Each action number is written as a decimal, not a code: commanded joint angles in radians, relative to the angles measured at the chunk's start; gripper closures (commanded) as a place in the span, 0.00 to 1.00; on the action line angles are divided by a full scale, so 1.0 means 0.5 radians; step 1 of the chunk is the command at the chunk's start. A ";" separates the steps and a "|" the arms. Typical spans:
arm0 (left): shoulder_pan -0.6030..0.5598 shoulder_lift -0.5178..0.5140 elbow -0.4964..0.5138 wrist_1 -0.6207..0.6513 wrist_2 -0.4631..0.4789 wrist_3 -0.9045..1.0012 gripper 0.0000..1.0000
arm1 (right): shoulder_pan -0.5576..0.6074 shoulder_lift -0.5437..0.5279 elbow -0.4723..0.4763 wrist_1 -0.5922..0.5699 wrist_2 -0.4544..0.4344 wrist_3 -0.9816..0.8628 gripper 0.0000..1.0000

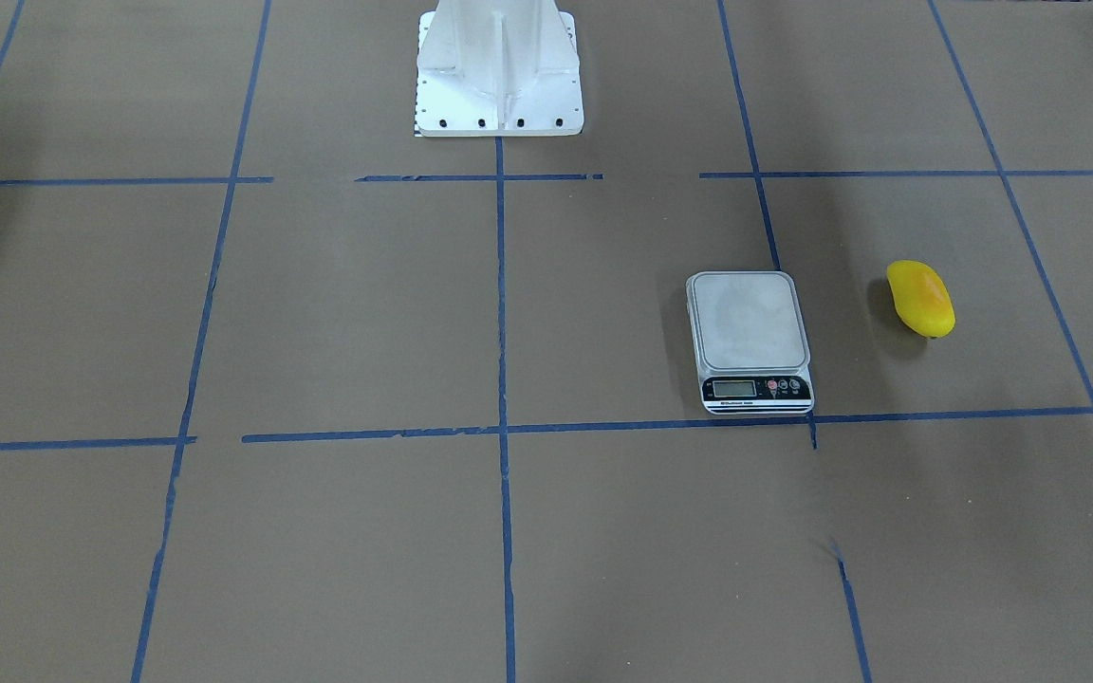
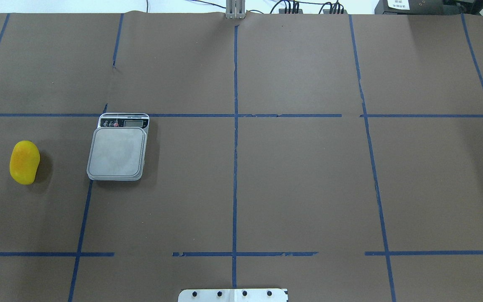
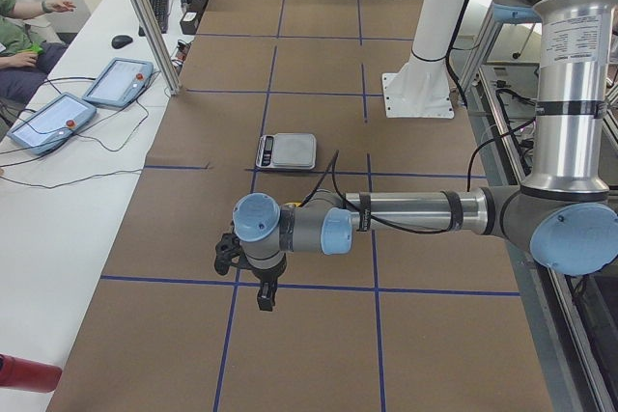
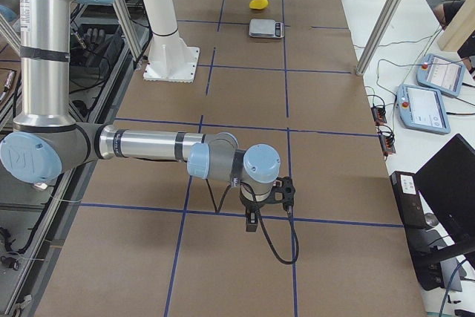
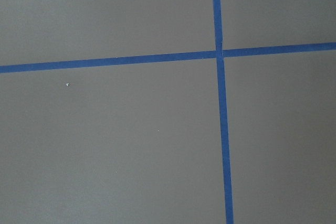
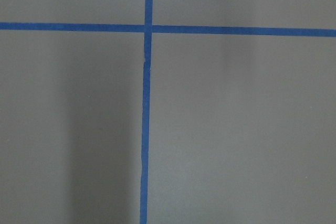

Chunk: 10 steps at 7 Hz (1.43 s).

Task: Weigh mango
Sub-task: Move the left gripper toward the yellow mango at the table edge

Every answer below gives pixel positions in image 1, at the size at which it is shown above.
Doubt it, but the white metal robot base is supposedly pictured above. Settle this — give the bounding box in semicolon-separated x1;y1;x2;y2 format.
414;1;585;138

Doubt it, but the yellow mango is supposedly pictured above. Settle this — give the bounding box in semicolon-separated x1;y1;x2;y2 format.
886;260;957;339

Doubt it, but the white digital kitchen scale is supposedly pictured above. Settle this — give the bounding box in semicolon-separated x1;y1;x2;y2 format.
685;269;815;416

